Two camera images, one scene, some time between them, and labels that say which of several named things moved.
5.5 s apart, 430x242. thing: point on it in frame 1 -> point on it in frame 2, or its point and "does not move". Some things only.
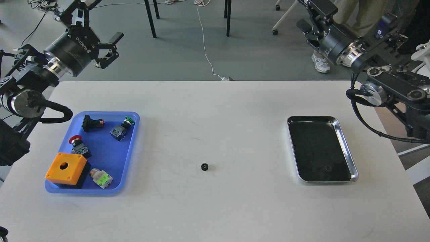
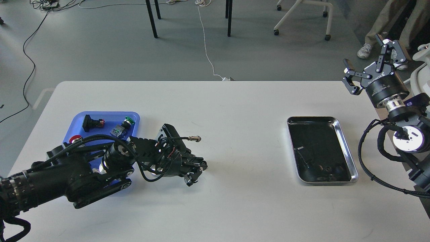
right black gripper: x=332 y=40 -> x=384 y=89
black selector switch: x=89 y=124 does not move
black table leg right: x=227 y=12 does not move
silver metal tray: x=321 y=152 does not move
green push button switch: x=118 y=132 does not move
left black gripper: x=73 y=52 -> x=177 y=162
